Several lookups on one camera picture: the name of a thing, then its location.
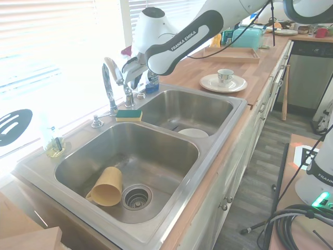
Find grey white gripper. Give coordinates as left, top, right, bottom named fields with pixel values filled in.
left=121, top=53, right=147, bottom=90

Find chrome faucet handle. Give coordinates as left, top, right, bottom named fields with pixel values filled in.
left=123, top=82, right=137, bottom=108

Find chrome gooseneck faucet spout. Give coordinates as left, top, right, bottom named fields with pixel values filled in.
left=100, top=57, right=124, bottom=117

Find blue dish soap bottle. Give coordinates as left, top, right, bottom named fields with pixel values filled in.
left=145, top=69, right=160, bottom=94

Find red cloth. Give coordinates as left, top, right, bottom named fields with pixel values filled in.
left=120, top=45, right=134, bottom=57

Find yellow green sponge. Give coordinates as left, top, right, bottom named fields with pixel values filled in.
left=115, top=109, right=144, bottom=123

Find chrome soap dispenser pump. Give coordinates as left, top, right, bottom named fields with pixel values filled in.
left=91, top=114, right=105, bottom=129

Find stainless steel double sink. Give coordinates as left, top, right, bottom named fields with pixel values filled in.
left=15, top=82, right=248, bottom=246

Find white window blinds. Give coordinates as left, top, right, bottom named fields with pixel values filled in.
left=0, top=0, right=124, bottom=159

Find white ceramic bowl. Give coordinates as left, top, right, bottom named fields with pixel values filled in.
left=177, top=128, right=210, bottom=139

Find yellow orange bottle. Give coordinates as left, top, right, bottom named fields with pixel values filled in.
left=210, top=34, right=222, bottom=49

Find patterned white teacup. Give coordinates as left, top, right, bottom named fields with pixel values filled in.
left=216, top=68, right=234, bottom=88

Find clear glass bottle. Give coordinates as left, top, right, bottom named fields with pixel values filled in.
left=40, top=112, right=67, bottom=158

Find cream dinner plate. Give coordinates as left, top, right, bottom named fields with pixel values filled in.
left=199, top=73, right=248, bottom=93

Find wooden serving tray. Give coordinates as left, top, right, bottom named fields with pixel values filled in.
left=202, top=46, right=261, bottom=64

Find green box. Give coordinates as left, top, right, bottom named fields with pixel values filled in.
left=222, top=29, right=234, bottom=44

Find yellow plastic cup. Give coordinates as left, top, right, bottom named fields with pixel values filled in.
left=85, top=166, right=123, bottom=208

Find perforated metal drain strainer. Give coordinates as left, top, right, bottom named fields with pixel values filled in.
left=121, top=184, right=153, bottom=210

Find teal toaster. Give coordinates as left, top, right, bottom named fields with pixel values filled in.
left=229, top=27, right=265, bottom=50

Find black slotted spatula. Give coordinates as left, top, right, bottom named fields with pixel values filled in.
left=0, top=108, right=34, bottom=147

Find white base cabinets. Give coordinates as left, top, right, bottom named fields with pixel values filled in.
left=145, top=40, right=294, bottom=250

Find stacked cream plates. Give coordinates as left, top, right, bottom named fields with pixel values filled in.
left=271, top=28, right=299, bottom=36

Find stainless steel dishwasher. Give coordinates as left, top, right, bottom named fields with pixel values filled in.
left=275, top=40, right=333, bottom=110

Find black tripod stand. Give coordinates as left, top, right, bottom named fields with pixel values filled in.
left=240, top=142, right=290, bottom=234

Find light wooden box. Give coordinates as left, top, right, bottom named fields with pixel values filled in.
left=0, top=191, right=63, bottom=250

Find black white fiducial marker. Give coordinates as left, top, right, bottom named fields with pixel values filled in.
left=293, top=144, right=321, bottom=170

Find wooden robot mounting board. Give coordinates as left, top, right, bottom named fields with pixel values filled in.
left=268, top=133, right=333, bottom=250

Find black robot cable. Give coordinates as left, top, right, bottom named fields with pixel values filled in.
left=186, top=0, right=276, bottom=59

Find grey coiled cable bundle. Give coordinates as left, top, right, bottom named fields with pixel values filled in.
left=262, top=204, right=333, bottom=250

